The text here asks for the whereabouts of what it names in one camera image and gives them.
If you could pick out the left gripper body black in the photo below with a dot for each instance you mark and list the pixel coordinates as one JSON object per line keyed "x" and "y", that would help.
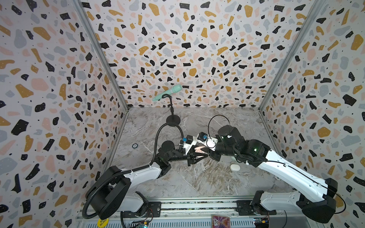
{"x": 179, "y": 156}

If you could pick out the pink earbud charging case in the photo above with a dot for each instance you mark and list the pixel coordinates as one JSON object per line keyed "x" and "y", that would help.
{"x": 202, "y": 150}

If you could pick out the white earbud charging case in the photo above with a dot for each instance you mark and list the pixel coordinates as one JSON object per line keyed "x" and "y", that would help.
{"x": 235, "y": 167}

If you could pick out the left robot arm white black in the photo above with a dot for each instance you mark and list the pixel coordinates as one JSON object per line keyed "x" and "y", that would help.
{"x": 113, "y": 190}

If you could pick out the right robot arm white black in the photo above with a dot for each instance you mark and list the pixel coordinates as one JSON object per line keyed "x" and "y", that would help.
{"x": 312, "y": 196}

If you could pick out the black microphone stand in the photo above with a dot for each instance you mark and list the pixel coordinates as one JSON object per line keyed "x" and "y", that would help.
{"x": 172, "y": 119}

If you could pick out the mint green microphone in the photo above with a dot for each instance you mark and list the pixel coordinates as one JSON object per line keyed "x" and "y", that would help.
{"x": 174, "y": 89}

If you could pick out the colourful card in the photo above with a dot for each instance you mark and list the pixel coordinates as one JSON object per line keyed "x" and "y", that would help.
{"x": 221, "y": 221}

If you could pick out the yellow round sticker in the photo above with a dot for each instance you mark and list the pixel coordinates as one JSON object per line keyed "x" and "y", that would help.
{"x": 102, "y": 223}

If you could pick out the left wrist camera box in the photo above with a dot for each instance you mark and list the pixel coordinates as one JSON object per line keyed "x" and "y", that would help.
{"x": 187, "y": 143}

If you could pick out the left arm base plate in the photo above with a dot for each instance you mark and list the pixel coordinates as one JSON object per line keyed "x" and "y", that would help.
{"x": 150, "y": 209}

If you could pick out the aluminium rail frame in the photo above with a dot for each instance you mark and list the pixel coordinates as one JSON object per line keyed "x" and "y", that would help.
{"x": 196, "y": 212}

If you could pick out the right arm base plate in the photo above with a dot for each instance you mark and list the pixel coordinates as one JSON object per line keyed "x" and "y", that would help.
{"x": 248, "y": 208}

